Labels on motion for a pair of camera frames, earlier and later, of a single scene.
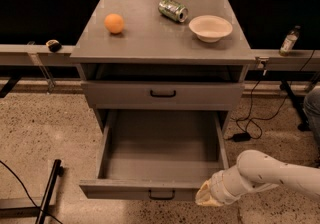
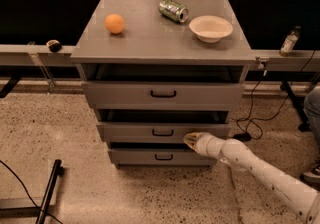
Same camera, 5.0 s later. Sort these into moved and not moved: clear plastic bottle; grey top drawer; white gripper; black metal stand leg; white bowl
Moved: white gripper
Not moved: white bowl; clear plastic bottle; grey top drawer; black metal stand leg
